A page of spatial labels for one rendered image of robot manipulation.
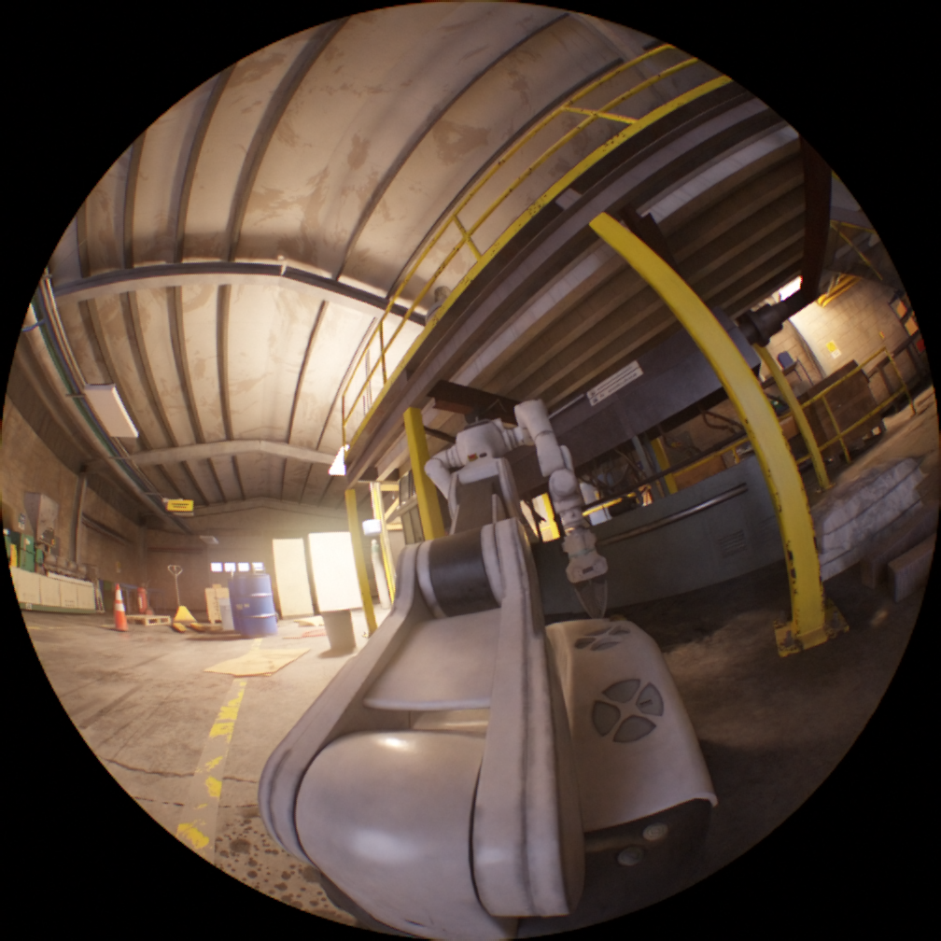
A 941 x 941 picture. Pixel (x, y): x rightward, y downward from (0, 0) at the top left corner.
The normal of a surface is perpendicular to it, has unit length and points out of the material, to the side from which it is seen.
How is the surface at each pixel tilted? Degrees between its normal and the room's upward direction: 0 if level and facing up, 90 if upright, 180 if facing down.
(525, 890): 72
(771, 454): 90
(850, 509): 66
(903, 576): 90
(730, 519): 90
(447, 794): 30
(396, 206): 171
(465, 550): 57
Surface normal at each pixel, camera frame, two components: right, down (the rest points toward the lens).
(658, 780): -0.33, -0.89
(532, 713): -0.27, -0.96
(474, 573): -0.26, -0.33
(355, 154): 0.11, 0.90
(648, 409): -0.77, -0.04
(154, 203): 0.34, 0.91
